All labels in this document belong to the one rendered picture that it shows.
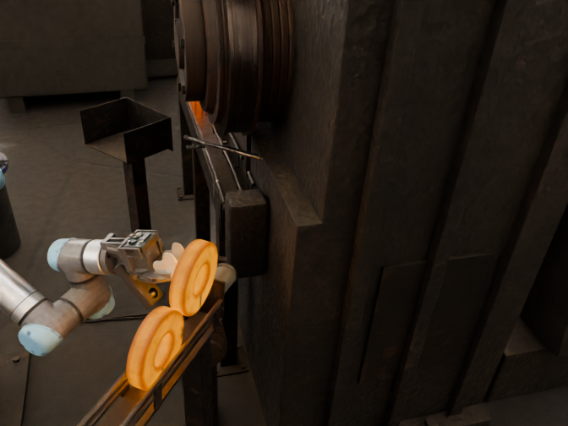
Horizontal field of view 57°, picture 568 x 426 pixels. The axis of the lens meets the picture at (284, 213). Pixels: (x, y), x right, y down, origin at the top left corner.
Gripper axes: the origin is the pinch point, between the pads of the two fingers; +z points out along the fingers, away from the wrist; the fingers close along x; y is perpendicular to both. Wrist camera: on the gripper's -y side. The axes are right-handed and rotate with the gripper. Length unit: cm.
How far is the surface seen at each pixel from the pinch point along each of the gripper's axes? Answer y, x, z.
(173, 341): -9.5, -10.8, -1.7
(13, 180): -34, 112, -186
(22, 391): -58, 5, -86
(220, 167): -9, 66, -29
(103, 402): -8.5, -27.4, -5.8
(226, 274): -11.6, 13.9, -2.2
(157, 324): -1.0, -15.1, 0.4
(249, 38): 37, 34, 7
